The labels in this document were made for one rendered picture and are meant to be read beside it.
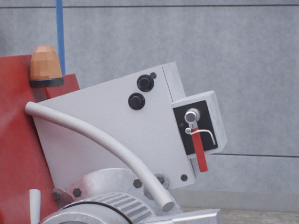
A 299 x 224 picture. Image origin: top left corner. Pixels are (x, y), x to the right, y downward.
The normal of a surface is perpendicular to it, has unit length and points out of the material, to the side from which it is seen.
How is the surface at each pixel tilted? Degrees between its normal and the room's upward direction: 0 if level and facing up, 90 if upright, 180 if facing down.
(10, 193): 70
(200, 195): 90
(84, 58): 90
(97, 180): 81
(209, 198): 90
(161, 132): 90
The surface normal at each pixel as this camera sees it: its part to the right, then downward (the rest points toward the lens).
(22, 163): 0.92, -0.32
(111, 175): -0.18, -0.06
